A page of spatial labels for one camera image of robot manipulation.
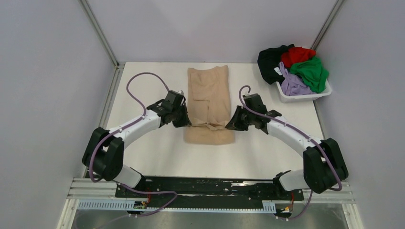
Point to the beige t-shirt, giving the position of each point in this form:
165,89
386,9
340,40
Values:
209,107

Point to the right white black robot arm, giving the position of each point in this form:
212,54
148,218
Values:
323,165

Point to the white plastic basket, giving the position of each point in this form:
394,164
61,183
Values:
303,98

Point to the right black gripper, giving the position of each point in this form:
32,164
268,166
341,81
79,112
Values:
235,123

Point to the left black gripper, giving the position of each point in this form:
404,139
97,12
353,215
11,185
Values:
185,121

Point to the green t-shirt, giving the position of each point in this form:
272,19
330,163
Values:
312,73

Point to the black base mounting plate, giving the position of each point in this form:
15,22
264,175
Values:
213,193

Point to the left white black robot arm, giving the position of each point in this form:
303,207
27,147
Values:
104,154

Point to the aluminium frame rail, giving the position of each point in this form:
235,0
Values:
87,195

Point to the black t-shirt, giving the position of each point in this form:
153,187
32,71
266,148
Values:
268,60

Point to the lilac t-shirt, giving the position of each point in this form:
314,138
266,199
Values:
292,84

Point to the red t-shirt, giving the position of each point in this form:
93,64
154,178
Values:
297,54

